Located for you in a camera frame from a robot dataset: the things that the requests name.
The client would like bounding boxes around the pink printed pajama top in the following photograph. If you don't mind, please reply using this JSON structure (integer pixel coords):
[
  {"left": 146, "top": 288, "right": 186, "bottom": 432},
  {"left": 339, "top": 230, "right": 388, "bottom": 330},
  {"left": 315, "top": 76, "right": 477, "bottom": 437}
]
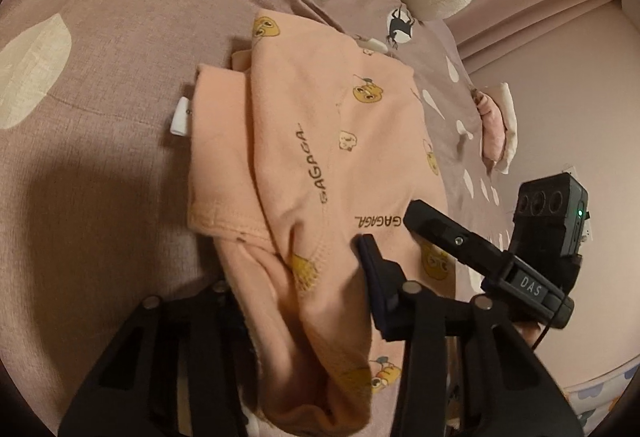
[{"left": 167, "top": 14, "right": 458, "bottom": 428}]

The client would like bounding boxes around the light printed cloth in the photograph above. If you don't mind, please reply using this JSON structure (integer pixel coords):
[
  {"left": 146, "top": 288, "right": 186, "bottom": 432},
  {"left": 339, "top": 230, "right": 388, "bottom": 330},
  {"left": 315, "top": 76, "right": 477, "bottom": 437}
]
[{"left": 562, "top": 357, "right": 636, "bottom": 437}]

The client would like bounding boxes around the mauve spotted bed cover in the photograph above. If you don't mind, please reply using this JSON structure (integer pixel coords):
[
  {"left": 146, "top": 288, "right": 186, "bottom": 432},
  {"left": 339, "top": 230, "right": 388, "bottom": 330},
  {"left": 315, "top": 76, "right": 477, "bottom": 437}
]
[{"left": 0, "top": 0, "right": 516, "bottom": 437}]

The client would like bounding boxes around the pink folded cloth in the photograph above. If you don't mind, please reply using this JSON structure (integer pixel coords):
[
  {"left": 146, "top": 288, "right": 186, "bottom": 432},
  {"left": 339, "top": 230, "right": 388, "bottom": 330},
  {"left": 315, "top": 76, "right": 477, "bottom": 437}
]
[{"left": 472, "top": 87, "right": 508, "bottom": 163}]

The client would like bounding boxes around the cream folded cloth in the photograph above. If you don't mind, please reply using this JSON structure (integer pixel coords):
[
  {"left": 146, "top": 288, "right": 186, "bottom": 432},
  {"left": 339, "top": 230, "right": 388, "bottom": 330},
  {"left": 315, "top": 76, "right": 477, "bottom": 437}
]
[{"left": 480, "top": 82, "right": 521, "bottom": 175}]

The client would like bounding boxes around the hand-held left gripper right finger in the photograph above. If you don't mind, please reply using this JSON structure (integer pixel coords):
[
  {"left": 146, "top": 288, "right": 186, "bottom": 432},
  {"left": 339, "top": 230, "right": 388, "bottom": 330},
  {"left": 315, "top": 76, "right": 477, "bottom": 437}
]
[{"left": 355, "top": 234, "right": 586, "bottom": 437}]

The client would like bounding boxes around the thin black cable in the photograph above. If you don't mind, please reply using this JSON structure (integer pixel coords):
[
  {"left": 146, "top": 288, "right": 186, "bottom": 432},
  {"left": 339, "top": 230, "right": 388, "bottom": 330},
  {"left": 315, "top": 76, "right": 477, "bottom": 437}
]
[{"left": 530, "top": 297, "right": 576, "bottom": 353}]

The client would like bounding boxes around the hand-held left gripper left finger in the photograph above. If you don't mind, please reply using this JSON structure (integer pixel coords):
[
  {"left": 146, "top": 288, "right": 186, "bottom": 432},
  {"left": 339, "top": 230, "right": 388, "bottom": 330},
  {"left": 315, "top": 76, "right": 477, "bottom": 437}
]
[{"left": 57, "top": 279, "right": 256, "bottom": 437}]

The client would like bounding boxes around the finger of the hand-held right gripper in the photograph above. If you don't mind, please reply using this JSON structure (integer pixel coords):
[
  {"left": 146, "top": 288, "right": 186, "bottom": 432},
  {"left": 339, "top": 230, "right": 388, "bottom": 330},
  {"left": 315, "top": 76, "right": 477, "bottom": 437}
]
[{"left": 402, "top": 200, "right": 513, "bottom": 279}]

